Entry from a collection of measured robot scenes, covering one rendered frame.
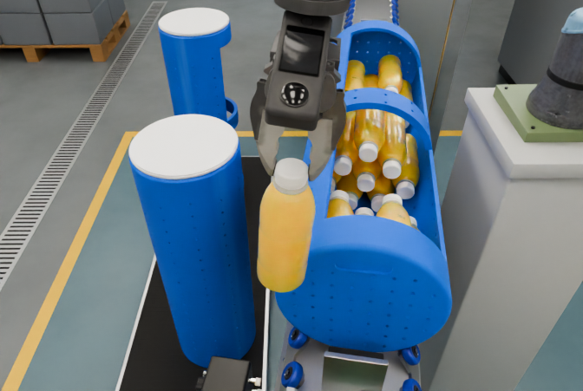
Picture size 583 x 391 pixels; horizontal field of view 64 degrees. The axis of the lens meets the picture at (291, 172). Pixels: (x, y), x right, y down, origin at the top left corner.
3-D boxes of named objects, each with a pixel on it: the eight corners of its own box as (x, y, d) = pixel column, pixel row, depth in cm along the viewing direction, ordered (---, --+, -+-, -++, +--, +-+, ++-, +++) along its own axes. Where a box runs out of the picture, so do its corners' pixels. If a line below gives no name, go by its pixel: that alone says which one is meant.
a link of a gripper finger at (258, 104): (285, 140, 53) (306, 73, 47) (283, 149, 51) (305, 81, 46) (245, 129, 52) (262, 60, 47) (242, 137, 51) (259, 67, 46)
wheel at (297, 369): (305, 361, 81) (297, 355, 80) (302, 386, 77) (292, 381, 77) (290, 368, 83) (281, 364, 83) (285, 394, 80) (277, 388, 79)
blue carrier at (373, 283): (414, 107, 149) (426, 20, 131) (437, 363, 82) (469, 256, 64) (325, 103, 153) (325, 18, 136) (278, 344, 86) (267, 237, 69)
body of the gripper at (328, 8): (336, 87, 54) (354, -21, 47) (333, 125, 48) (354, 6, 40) (271, 78, 55) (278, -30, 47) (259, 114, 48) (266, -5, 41)
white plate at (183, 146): (246, 116, 130) (246, 120, 131) (150, 111, 132) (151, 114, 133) (225, 180, 109) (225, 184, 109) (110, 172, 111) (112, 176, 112)
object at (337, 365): (378, 389, 82) (388, 351, 74) (378, 402, 80) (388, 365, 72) (322, 381, 83) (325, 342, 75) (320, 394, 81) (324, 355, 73)
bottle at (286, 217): (278, 306, 62) (289, 205, 50) (245, 273, 66) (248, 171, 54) (316, 278, 66) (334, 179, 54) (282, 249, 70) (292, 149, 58)
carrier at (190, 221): (261, 304, 186) (192, 298, 189) (248, 120, 131) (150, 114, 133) (248, 373, 164) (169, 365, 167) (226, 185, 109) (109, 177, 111)
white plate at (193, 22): (177, 39, 170) (177, 42, 171) (241, 22, 183) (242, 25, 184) (147, 16, 188) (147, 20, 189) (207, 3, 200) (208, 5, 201)
